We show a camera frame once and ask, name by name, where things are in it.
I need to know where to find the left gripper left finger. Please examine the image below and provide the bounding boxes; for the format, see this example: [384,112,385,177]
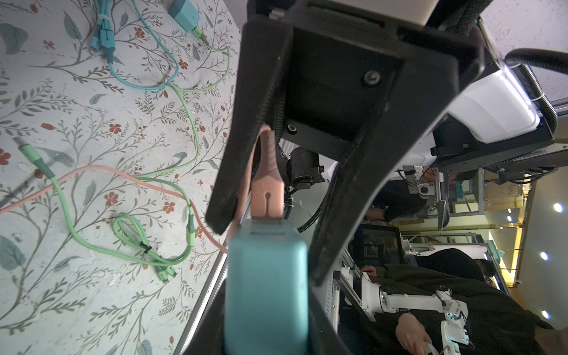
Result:
[182,281,226,355]

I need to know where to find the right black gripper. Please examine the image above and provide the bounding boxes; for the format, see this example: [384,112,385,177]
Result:
[206,1,483,285]

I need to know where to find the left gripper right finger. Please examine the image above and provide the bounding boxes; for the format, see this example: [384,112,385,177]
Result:
[308,289,351,355]

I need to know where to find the teal usb charger block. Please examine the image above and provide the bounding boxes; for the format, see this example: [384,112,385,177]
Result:
[224,220,309,354]

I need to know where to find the pink usb charging cable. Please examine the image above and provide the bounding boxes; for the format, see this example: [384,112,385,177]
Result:
[0,123,285,254]

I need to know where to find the green usb charging cable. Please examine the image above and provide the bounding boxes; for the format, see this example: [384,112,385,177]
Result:
[17,41,232,283]

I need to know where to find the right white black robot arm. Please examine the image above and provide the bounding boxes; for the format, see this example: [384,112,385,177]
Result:
[206,1,567,283]

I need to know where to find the person in dark clothes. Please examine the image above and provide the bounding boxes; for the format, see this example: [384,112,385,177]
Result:
[361,264,567,354]

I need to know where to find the teal usb charging cable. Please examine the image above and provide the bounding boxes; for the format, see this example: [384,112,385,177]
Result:
[89,0,180,93]

